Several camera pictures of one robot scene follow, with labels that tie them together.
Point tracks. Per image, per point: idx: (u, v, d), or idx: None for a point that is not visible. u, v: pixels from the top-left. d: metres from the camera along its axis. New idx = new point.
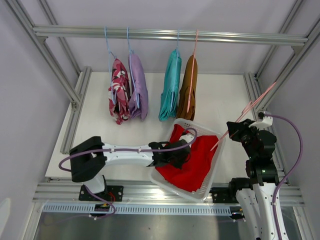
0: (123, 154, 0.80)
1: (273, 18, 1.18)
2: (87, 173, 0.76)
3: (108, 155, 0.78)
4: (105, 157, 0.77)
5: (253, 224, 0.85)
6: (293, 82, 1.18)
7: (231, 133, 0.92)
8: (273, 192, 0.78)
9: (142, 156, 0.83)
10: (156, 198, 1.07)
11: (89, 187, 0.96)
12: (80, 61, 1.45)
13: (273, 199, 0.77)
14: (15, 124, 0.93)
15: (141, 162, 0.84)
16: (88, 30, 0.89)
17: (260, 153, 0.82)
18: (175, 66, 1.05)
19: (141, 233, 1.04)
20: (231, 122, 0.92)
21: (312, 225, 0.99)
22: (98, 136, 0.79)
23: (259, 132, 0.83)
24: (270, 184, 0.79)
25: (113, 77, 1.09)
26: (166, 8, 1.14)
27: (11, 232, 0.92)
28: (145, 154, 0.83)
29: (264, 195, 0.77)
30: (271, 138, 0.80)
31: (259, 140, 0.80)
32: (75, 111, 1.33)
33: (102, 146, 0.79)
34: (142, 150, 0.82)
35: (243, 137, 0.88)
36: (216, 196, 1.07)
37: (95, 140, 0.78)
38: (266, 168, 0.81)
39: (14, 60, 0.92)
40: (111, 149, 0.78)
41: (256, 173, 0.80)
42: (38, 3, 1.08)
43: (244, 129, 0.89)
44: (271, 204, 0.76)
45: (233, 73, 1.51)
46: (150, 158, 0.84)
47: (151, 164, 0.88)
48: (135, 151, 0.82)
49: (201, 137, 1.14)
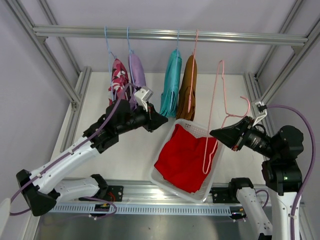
0: (55, 169, 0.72)
1: (272, 18, 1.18)
2: (36, 207, 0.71)
3: (39, 182, 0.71)
4: (37, 187, 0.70)
5: (256, 221, 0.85)
6: (293, 82, 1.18)
7: (234, 145, 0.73)
8: (293, 202, 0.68)
9: (79, 154, 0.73)
10: (156, 198, 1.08)
11: (86, 195, 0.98)
12: (80, 61, 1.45)
13: (292, 210, 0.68)
14: (16, 124, 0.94)
15: (86, 157, 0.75)
16: (88, 30, 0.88)
17: (283, 156, 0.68)
18: (175, 66, 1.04)
19: (141, 233, 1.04)
20: (214, 131, 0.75)
21: (312, 225, 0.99)
22: (22, 170, 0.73)
23: (283, 130, 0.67)
24: (290, 193, 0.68)
25: (113, 77, 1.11)
26: (166, 7, 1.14)
27: (11, 232, 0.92)
28: (81, 149, 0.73)
29: (282, 205, 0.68)
30: (298, 137, 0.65)
31: (283, 140, 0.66)
32: (75, 111, 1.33)
33: (29, 176, 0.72)
34: (73, 150, 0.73)
35: (255, 142, 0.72)
36: (216, 196, 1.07)
37: (19, 177, 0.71)
38: (288, 173, 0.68)
39: (14, 60, 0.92)
40: (37, 175, 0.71)
41: (277, 178, 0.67)
42: (38, 2, 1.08)
43: (249, 132, 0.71)
44: (289, 215, 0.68)
45: (233, 73, 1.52)
46: (88, 149, 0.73)
47: (102, 149, 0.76)
48: (69, 155, 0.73)
49: (201, 139, 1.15)
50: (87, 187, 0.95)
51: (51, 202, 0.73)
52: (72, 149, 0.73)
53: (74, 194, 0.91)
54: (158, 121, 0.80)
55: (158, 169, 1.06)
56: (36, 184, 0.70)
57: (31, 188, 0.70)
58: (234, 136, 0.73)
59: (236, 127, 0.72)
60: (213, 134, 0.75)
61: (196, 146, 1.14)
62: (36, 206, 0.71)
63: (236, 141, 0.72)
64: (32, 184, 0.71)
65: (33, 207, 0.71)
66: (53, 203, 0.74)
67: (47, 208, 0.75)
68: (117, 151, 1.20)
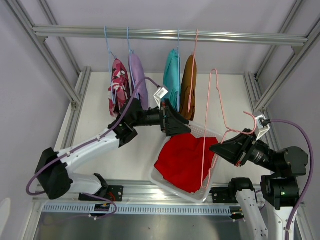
0: (82, 150, 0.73)
1: (272, 18, 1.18)
2: (55, 187, 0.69)
3: (67, 160, 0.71)
4: (64, 164, 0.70)
5: (253, 226, 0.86)
6: (293, 82, 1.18)
7: (237, 162, 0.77)
8: (288, 216, 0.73)
9: (105, 141, 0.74)
10: (156, 198, 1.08)
11: (87, 191, 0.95)
12: (80, 61, 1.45)
13: (287, 224, 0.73)
14: (15, 124, 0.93)
15: (109, 147, 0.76)
16: (88, 29, 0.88)
17: (284, 176, 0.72)
18: (175, 65, 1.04)
19: (141, 233, 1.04)
20: (217, 146, 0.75)
21: (313, 225, 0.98)
22: (49, 148, 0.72)
23: (288, 151, 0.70)
24: (287, 207, 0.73)
25: (113, 77, 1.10)
26: (166, 8, 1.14)
27: (11, 232, 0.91)
28: (107, 138, 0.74)
29: (278, 219, 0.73)
30: (302, 160, 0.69)
31: (287, 163, 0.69)
32: (75, 111, 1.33)
33: (57, 154, 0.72)
34: (101, 137, 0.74)
35: (259, 157, 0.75)
36: (216, 196, 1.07)
37: (47, 153, 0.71)
38: (286, 189, 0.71)
39: (14, 60, 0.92)
40: (67, 153, 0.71)
41: (275, 193, 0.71)
42: (38, 2, 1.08)
43: (253, 148, 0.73)
44: (284, 229, 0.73)
45: (233, 73, 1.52)
46: (114, 139, 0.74)
47: (122, 142, 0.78)
48: (95, 141, 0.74)
49: (201, 139, 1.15)
50: (92, 182, 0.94)
51: (68, 185, 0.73)
52: (99, 136, 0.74)
53: (78, 189, 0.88)
54: (178, 127, 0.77)
55: (158, 169, 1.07)
56: (64, 161, 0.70)
57: (59, 165, 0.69)
58: (236, 150, 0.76)
59: (239, 143, 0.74)
60: (214, 148, 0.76)
61: (196, 146, 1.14)
62: (55, 186, 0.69)
63: (238, 157, 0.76)
64: (59, 161, 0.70)
65: (52, 187, 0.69)
66: (68, 187, 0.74)
67: (62, 191, 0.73)
68: (118, 150, 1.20)
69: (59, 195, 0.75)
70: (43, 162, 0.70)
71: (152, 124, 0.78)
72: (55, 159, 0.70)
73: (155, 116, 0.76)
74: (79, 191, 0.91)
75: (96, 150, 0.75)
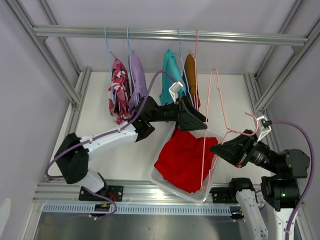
0: (103, 139, 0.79)
1: (272, 18, 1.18)
2: (74, 170, 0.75)
3: (89, 146, 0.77)
4: (86, 149, 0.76)
5: (253, 227, 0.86)
6: (293, 82, 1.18)
7: (238, 162, 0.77)
8: (288, 218, 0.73)
9: (124, 134, 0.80)
10: (156, 198, 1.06)
11: (89, 188, 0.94)
12: (80, 61, 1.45)
13: (287, 225, 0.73)
14: (15, 124, 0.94)
15: (126, 140, 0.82)
16: (88, 29, 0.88)
17: (285, 178, 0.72)
18: (174, 65, 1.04)
19: (141, 233, 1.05)
20: (217, 147, 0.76)
21: (313, 225, 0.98)
22: (73, 133, 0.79)
23: (289, 154, 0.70)
24: (287, 209, 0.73)
25: (113, 77, 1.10)
26: (166, 7, 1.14)
27: (11, 232, 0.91)
28: (127, 131, 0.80)
29: (278, 221, 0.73)
30: (302, 163, 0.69)
31: (288, 165, 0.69)
32: (75, 111, 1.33)
33: (80, 140, 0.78)
34: (122, 129, 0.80)
35: (259, 158, 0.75)
36: (216, 196, 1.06)
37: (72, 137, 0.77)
38: (286, 191, 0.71)
39: (14, 60, 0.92)
40: (89, 139, 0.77)
41: (275, 194, 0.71)
42: (38, 3, 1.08)
43: (254, 149, 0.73)
44: (284, 230, 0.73)
45: (233, 73, 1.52)
46: (133, 132, 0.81)
47: (138, 137, 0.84)
48: (116, 132, 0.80)
49: (201, 139, 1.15)
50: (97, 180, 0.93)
51: (84, 172, 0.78)
52: (120, 128, 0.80)
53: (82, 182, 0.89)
54: (192, 122, 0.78)
55: (158, 169, 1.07)
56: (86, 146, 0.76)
57: (82, 149, 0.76)
58: (236, 151, 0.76)
59: (239, 144, 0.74)
60: (214, 149, 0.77)
61: (196, 146, 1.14)
62: (73, 170, 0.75)
63: (239, 158, 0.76)
64: (82, 146, 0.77)
65: (71, 170, 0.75)
66: (84, 174, 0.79)
67: (78, 177, 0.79)
68: (118, 150, 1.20)
69: (74, 181, 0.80)
70: (66, 145, 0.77)
71: (168, 119, 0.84)
72: (78, 143, 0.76)
73: (170, 111, 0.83)
74: (83, 185, 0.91)
75: (115, 141, 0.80)
